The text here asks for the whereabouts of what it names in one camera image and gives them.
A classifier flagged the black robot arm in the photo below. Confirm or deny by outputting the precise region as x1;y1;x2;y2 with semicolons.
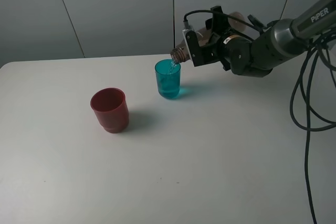
192;0;335;77

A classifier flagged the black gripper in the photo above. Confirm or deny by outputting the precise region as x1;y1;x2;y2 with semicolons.
199;14;252;71

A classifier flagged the black cable bundle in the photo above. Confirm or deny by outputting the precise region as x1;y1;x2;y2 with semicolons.
183;10;336;224

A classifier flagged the smoky transparent plastic bottle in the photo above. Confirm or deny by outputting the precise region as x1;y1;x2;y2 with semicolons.
170;6;247;63

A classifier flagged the red plastic cup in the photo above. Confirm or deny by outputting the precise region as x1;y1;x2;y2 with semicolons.
90;88;129;134

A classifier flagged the teal transparent plastic cup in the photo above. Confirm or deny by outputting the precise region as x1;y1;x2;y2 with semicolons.
154;59;181;99

